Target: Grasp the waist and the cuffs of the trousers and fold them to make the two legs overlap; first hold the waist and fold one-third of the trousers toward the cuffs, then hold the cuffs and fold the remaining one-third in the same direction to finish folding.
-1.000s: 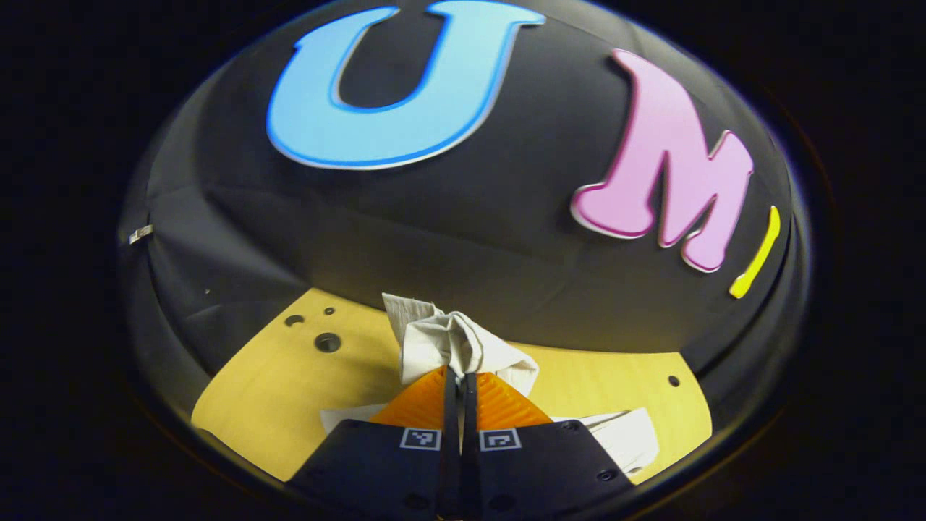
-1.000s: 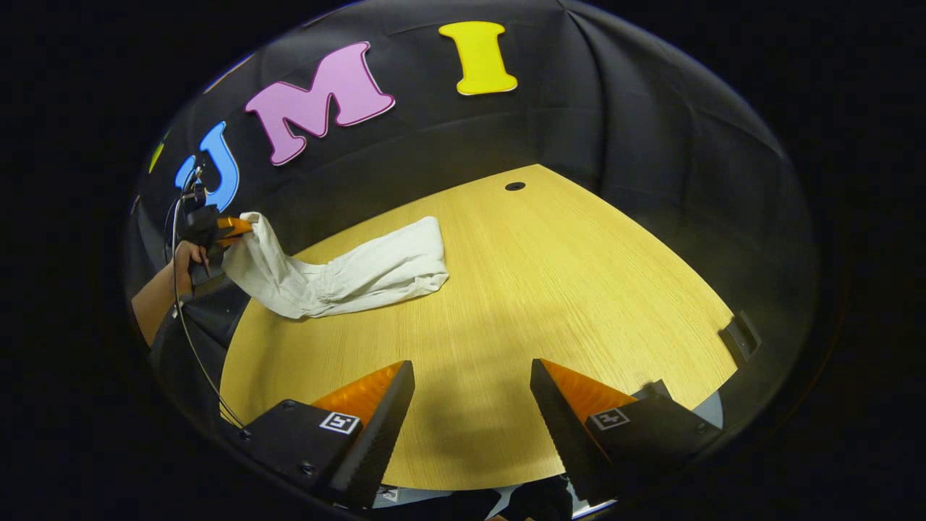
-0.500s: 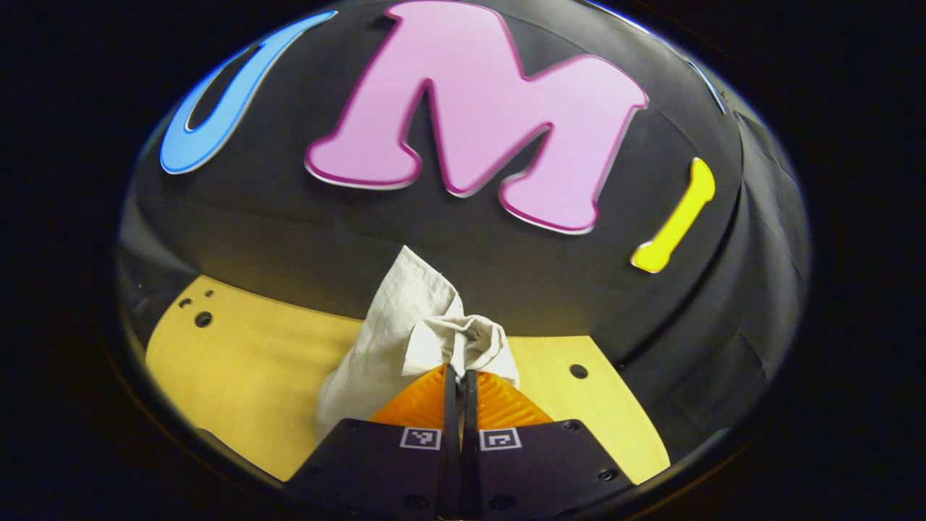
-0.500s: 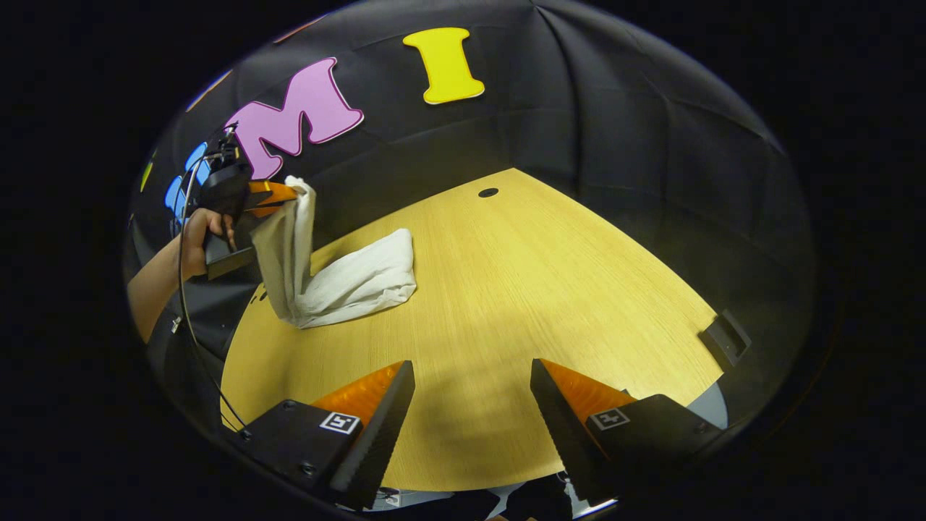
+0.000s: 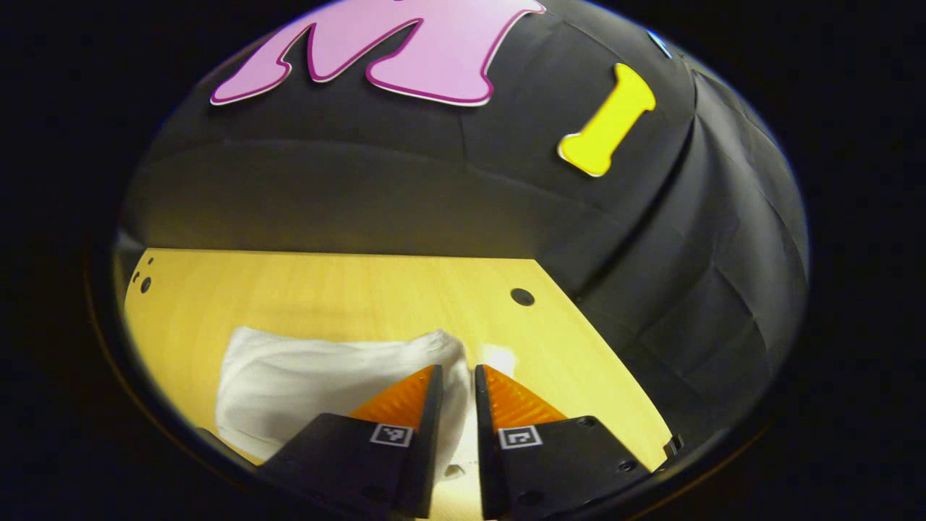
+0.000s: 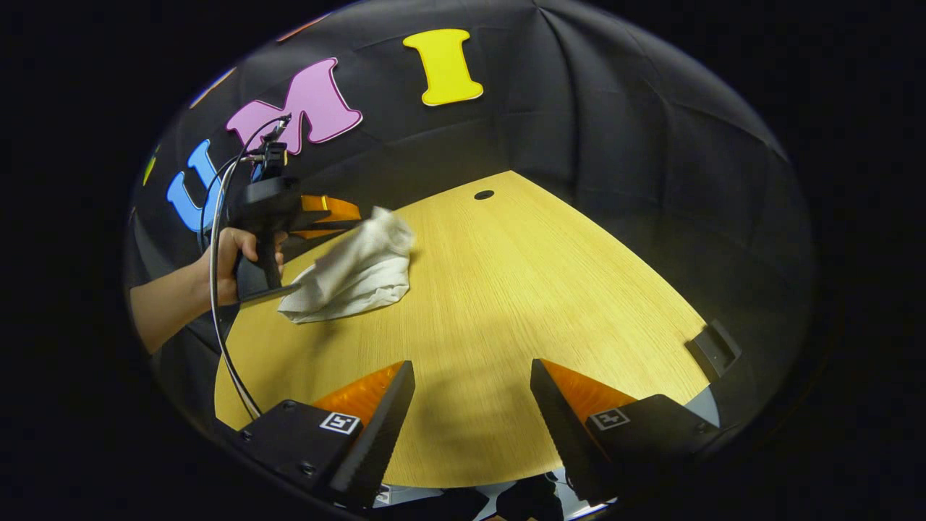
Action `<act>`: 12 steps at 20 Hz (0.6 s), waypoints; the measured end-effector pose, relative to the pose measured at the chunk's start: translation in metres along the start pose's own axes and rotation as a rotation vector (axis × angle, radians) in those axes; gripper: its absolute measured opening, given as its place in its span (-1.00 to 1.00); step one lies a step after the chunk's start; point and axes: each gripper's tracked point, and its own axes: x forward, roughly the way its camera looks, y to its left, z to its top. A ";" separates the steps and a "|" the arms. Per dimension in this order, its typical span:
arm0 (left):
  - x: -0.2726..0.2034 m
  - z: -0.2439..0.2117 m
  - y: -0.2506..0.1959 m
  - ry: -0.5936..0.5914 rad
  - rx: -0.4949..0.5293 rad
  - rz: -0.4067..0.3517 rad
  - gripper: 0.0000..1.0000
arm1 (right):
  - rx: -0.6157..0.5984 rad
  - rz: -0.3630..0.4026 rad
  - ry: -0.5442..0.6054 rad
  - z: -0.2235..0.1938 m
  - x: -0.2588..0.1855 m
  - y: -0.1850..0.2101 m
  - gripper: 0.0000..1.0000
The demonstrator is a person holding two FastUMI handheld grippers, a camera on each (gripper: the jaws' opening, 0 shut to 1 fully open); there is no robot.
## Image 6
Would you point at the black backdrop cloth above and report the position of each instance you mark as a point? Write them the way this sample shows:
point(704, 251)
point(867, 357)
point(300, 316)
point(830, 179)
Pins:
point(615, 130)

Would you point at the white jeans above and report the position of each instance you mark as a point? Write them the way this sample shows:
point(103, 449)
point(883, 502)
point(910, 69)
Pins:
point(354, 275)

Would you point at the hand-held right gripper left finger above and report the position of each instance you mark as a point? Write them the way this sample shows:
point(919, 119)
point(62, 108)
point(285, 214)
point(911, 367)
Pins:
point(380, 434)

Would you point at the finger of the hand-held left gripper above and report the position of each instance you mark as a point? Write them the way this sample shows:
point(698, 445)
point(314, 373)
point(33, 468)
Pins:
point(329, 208)
point(318, 233)

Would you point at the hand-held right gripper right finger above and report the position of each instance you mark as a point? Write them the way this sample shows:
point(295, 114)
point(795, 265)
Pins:
point(561, 434)

